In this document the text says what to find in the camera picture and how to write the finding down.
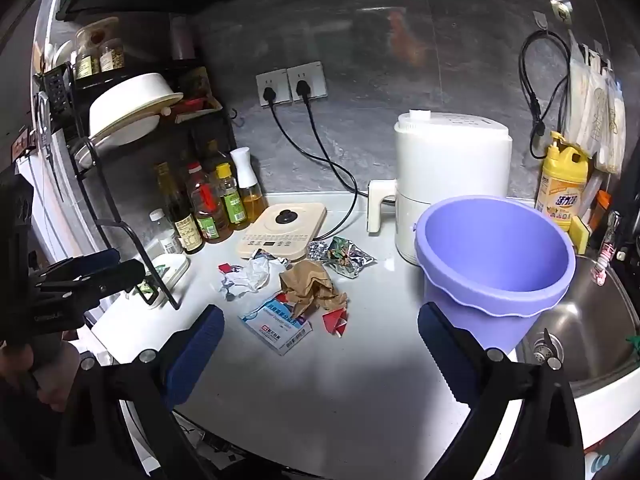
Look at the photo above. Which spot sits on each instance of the red paper scrap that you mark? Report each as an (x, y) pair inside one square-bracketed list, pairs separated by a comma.
[(336, 321)]

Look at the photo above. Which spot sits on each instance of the silver foil snack packet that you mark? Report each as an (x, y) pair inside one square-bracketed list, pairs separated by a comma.
[(346, 257)]

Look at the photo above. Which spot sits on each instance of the dark sauce bottle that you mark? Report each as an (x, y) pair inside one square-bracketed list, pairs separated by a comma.
[(214, 155)]

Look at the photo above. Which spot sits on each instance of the black kitchen rack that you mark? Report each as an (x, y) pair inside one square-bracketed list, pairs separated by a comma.
[(167, 292)]

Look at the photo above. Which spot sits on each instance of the white wall socket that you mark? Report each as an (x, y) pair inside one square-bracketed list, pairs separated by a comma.
[(272, 82), (312, 77)]

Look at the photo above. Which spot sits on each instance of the yellow detergent bottle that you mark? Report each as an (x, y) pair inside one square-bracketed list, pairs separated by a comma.
[(560, 185)]

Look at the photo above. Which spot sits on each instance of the stainless steel sink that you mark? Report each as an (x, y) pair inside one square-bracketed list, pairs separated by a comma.
[(595, 320)]

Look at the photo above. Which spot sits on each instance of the brown paper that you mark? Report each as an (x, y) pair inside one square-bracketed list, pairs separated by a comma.
[(306, 285)]

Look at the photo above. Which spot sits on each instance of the green cloth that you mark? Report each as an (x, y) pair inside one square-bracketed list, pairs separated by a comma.
[(634, 347)]

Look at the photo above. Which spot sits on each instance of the yellow green sponge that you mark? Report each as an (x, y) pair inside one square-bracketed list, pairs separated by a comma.
[(580, 232)]

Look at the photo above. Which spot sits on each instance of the black grater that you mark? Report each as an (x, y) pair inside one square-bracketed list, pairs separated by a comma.
[(54, 90)]

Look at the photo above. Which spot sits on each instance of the hanging plastic bags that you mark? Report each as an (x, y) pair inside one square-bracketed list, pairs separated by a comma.
[(595, 110)]

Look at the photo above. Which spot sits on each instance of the white paper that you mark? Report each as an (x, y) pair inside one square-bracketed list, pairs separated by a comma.
[(250, 277)]

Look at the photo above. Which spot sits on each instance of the red cap sauce bottle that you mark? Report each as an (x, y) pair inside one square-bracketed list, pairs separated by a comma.
[(210, 210)]

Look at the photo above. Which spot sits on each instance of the open box of seasoning packets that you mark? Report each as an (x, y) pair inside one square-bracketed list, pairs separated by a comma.
[(200, 97)]

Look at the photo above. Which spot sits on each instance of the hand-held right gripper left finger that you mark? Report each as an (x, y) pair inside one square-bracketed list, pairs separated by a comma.
[(196, 355)]

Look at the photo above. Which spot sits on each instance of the clear wall hook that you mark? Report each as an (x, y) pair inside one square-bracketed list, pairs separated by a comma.
[(540, 19)]

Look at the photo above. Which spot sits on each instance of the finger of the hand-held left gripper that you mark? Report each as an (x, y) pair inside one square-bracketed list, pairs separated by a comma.
[(117, 277), (95, 260)]

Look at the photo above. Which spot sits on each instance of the person's left hand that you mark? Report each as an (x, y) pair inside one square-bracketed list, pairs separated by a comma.
[(52, 375)]

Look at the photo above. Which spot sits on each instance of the white air fryer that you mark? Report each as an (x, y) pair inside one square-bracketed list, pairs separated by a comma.
[(450, 170)]

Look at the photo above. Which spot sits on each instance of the green label oil bottle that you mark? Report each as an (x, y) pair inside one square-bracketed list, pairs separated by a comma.
[(234, 205)]

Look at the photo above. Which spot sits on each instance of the blue white medicine box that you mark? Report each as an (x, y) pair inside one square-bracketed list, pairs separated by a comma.
[(280, 331)]

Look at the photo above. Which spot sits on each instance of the small white bottle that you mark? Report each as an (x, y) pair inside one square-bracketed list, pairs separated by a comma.
[(167, 237)]

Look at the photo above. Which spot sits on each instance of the pink tumbler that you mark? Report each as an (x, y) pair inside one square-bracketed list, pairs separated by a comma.
[(182, 37)]

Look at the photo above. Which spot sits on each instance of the beige induction cooker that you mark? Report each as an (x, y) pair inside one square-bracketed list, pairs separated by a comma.
[(295, 230)]

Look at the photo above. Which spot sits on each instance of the faucet with pink nozzle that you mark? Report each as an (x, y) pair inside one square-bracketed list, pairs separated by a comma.
[(602, 255)]

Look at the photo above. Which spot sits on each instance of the glass spice jar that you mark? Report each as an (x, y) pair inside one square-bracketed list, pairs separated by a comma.
[(87, 62), (111, 56)]

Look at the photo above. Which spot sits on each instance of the purple plastic bucket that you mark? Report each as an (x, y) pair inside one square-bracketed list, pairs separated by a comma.
[(500, 240)]

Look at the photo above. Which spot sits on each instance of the white tray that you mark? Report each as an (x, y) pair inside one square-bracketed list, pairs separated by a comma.
[(170, 267)]

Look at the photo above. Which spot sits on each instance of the sink drain strainer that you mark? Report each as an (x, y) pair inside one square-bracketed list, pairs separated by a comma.
[(546, 352)]

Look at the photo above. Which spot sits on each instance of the orange lid jar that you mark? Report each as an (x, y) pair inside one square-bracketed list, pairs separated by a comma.
[(601, 207)]

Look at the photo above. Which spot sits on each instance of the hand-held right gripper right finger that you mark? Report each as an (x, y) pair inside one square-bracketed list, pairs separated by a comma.
[(444, 355)]

